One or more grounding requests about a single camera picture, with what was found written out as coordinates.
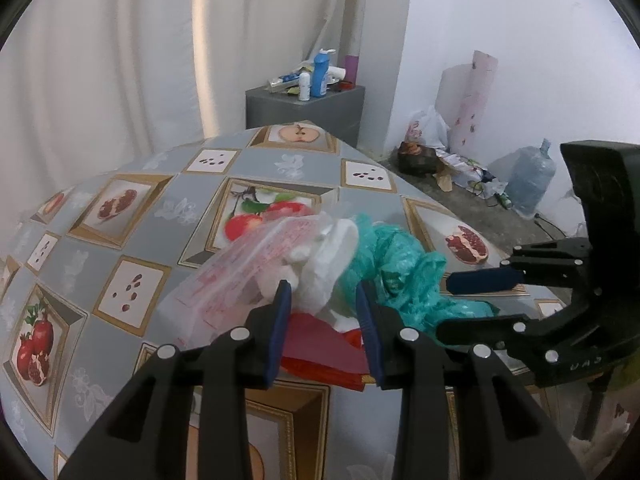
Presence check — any flat red packet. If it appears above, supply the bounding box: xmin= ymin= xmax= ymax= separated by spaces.
xmin=280 ymin=312 xmax=377 ymax=394

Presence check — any teal plastic bag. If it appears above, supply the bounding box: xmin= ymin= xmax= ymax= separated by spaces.
xmin=340 ymin=212 xmax=501 ymax=335

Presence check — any fruit printed grey tablecloth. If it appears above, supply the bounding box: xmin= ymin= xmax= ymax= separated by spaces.
xmin=0 ymin=120 xmax=591 ymax=480

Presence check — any grey cabinet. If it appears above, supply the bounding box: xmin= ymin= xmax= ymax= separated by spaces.
xmin=245 ymin=82 xmax=366 ymax=149

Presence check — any toothpaste tube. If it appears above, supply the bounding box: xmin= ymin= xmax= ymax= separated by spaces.
xmin=267 ymin=74 xmax=303 ymax=94

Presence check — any clutter pile by wall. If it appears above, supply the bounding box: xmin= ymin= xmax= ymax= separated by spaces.
xmin=435 ymin=152 xmax=508 ymax=199

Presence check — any white curtain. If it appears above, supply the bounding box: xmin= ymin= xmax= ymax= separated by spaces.
xmin=0 ymin=0 xmax=416 ymax=196

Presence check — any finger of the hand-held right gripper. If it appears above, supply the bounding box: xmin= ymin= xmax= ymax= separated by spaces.
xmin=434 ymin=307 xmax=581 ymax=376
xmin=446 ymin=237 xmax=596 ymax=295

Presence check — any blue and white lotion bottle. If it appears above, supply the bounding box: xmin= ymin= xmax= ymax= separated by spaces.
xmin=311 ymin=49 xmax=337 ymax=99

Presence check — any pink printed paper roll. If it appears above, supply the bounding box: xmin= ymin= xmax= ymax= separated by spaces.
xmin=437 ymin=50 xmax=499 ymax=159

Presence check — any large clear water jug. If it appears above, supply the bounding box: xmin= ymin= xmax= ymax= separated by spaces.
xmin=505 ymin=139 xmax=557 ymax=217

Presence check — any dark bag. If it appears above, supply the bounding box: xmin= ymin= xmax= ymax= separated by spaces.
xmin=396 ymin=141 xmax=442 ymax=177

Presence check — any white tissue wad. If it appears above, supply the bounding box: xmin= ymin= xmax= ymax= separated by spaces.
xmin=277 ymin=217 xmax=362 ymax=322

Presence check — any white printed plastic bag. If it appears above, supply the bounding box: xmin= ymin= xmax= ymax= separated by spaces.
xmin=405 ymin=105 xmax=451 ymax=149

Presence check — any clear plastic bag red print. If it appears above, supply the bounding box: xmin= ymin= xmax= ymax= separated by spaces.
xmin=160 ymin=212 xmax=331 ymax=352

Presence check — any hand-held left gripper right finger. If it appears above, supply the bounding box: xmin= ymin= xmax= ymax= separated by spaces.
xmin=355 ymin=280 xmax=588 ymax=480

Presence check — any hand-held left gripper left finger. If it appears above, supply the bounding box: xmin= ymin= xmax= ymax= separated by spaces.
xmin=57 ymin=280 xmax=293 ymax=480

